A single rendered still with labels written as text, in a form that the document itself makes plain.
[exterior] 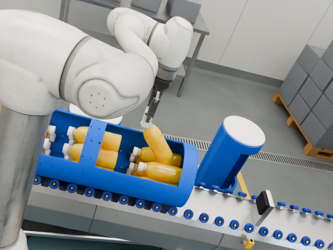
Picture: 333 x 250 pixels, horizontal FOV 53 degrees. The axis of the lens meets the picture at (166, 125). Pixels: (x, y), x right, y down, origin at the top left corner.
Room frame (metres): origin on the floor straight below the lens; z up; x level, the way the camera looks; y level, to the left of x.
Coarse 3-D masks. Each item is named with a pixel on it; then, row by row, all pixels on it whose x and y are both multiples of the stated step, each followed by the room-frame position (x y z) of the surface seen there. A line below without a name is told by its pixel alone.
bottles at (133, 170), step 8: (48, 136) 1.06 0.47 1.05; (48, 144) 0.98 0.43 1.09; (72, 144) 1.08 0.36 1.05; (48, 152) 1.01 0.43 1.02; (72, 160) 0.94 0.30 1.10; (136, 160) 1.14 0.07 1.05; (104, 168) 0.96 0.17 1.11; (136, 168) 1.05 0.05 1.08; (136, 176) 1.07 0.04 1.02; (144, 176) 1.04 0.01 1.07; (168, 184) 1.01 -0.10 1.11; (176, 184) 1.03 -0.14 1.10
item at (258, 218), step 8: (264, 192) 1.23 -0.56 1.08; (256, 200) 1.23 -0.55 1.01; (264, 200) 1.18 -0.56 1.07; (272, 200) 1.19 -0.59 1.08; (256, 208) 1.22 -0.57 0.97; (264, 208) 1.15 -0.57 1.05; (272, 208) 1.15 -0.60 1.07; (256, 216) 1.18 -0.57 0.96; (264, 216) 1.15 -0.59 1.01; (256, 224) 1.15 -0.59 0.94
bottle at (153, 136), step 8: (144, 128) 1.06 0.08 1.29; (152, 128) 1.07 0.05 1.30; (144, 136) 1.06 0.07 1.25; (152, 136) 1.05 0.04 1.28; (160, 136) 1.08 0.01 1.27; (152, 144) 1.05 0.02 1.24; (160, 144) 1.07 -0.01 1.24; (160, 152) 1.06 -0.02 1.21; (168, 152) 1.09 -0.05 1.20; (160, 160) 1.07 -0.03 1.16; (168, 160) 1.08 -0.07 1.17
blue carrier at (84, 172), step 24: (72, 120) 1.13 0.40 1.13; (96, 120) 1.08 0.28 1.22; (96, 144) 0.96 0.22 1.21; (120, 144) 1.18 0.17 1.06; (144, 144) 1.21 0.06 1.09; (168, 144) 1.22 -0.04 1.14; (48, 168) 0.86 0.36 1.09; (72, 168) 0.88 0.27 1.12; (96, 168) 0.91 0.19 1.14; (120, 168) 1.12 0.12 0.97; (192, 168) 1.04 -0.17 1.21; (120, 192) 0.93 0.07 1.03; (144, 192) 0.94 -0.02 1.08; (168, 192) 0.96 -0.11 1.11
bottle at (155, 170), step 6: (150, 162) 1.04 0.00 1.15; (156, 162) 1.05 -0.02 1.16; (144, 168) 1.01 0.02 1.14; (150, 168) 1.01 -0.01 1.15; (156, 168) 1.02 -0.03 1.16; (162, 168) 1.03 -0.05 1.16; (168, 168) 1.04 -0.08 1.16; (174, 168) 1.05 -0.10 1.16; (180, 168) 1.07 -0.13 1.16; (150, 174) 1.00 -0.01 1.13; (156, 174) 1.00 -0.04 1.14; (162, 174) 1.01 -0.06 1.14; (168, 174) 1.02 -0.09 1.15; (174, 174) 1.03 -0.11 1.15; (180, 174) 1.04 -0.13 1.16; (162, 180) 1.01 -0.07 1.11; (168, 180) 1.01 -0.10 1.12; (174, 180) 1.02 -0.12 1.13
